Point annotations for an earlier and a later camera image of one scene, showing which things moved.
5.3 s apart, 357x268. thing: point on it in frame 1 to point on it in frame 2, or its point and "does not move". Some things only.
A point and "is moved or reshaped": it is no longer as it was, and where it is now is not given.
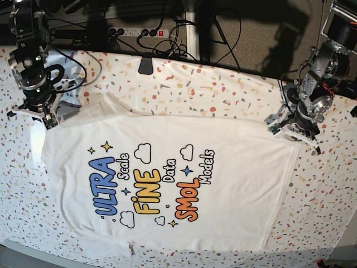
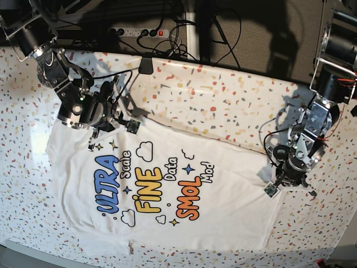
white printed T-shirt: x=133 y=183 is moved or reshaped
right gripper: x=309 y=112 to x=292 y=173
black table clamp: x=146 y=65 does not move
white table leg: x=192 y=38 does not move
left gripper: x=38 y=90 to x=97 y=109
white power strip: x=138 y=32 does not move
